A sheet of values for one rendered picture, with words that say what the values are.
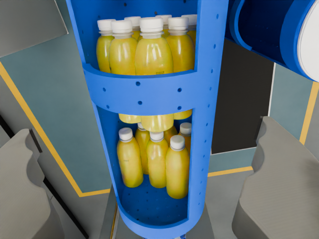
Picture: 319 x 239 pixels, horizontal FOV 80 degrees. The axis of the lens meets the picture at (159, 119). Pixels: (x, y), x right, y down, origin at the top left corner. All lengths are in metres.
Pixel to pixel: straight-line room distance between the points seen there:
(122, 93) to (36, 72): 1.54
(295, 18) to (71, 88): 1.54
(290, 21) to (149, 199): 0.64
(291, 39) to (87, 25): 0.49
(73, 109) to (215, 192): 1.86
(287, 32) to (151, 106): 0.43
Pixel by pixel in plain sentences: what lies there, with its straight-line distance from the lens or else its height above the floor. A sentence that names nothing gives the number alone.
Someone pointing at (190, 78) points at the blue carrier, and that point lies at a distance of 0.31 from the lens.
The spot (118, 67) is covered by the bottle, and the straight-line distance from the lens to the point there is 0.39.
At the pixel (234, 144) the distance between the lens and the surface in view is 1.90.
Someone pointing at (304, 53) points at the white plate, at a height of 1.04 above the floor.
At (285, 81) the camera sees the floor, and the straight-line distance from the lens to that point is 1.96.
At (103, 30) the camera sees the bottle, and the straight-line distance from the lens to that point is 0.45.
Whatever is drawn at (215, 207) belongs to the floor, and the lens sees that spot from 2.84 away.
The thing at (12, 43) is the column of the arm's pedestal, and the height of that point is 0.62.
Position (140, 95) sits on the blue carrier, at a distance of 0.31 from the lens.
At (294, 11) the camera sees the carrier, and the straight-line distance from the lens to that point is 0.63.
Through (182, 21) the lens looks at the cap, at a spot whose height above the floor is 1.13.
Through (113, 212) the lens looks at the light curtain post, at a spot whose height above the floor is 0.78.
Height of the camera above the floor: 1.51
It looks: 59 degrees down
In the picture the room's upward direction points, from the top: 176 degrees clockwise
